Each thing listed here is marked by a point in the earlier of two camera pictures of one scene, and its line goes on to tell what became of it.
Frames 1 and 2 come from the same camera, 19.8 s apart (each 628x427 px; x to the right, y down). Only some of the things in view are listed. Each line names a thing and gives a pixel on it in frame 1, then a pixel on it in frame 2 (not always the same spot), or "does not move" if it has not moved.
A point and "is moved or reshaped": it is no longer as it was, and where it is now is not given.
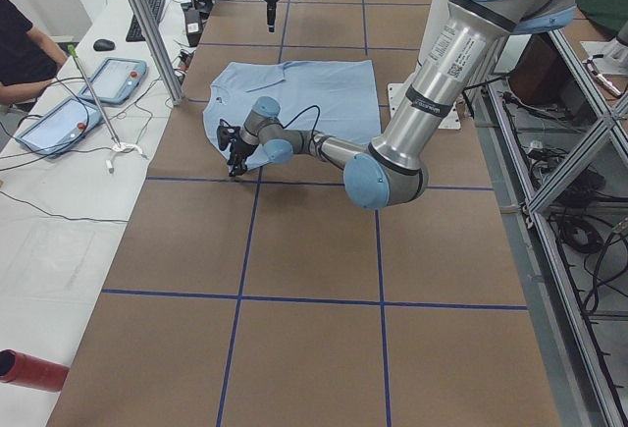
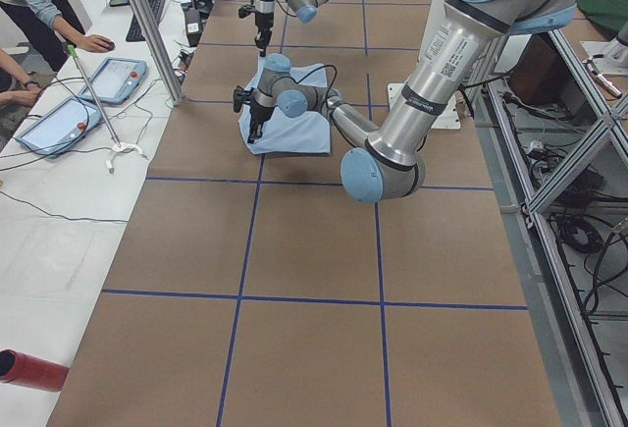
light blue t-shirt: [336, 98] is moved or reshaped
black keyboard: [156, 3] does not move
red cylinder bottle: [31, 372] does not move
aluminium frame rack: [553, 155] does not move
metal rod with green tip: [75, 53] does not move
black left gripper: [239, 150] → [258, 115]
